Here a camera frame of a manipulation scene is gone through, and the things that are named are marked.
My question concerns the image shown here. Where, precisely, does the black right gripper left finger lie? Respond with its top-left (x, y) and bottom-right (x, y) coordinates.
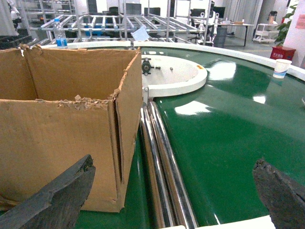
top-left (0, 155), bottom-right (96, 229)

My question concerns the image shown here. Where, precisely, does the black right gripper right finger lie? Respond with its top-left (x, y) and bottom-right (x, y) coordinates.
top-left (252, 159), bottom-right (305, 229)

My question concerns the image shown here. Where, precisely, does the brown cardboard box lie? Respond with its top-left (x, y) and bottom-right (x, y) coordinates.
top-left (0, 46), bottom-right (142, 212)

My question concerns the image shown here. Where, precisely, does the green curved conveyor belt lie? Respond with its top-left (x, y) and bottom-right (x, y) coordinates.
top-left (73, 46), bottom-right (305, 229)

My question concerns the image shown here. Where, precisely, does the chrome conveyor roller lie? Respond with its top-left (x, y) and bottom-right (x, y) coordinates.
top-left (140, 103), bottom-right (174, 229)
top-left (148, 101), bottom-right (198, 229)

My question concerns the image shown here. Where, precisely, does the white conveyor outer rim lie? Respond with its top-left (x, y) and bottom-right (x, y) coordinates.
top-left (42, 42), bottom-right (305, 91)

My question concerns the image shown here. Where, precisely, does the white conveyor inner hub plate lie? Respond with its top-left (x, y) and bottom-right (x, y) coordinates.
top-left (142, 54), bottom-right (207, 102)

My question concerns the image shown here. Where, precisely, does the metal roller rack shelf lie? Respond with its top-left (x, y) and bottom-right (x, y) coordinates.
top-left (20, 0), bottom-right (205, 44)

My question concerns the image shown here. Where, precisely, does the white paper cup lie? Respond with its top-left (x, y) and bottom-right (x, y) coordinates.
top-left (273, 59), bottom-right (292, 79)

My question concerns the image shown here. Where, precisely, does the red box on floor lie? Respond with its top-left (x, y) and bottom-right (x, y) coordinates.
top-left (270, 46), bottom-right (296, 61)

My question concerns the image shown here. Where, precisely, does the white wheeled cart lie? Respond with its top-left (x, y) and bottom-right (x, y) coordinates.
top-left (253, 23), bottom-right (279, 43)

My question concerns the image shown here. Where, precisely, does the clear plastic water bottle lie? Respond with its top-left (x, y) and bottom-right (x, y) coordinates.
top-left (53, 18), bottom-right (68, 49)

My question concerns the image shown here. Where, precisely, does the white office table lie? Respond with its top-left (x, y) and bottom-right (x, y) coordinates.
top-left (216, 22), bottom-right (254, 47)

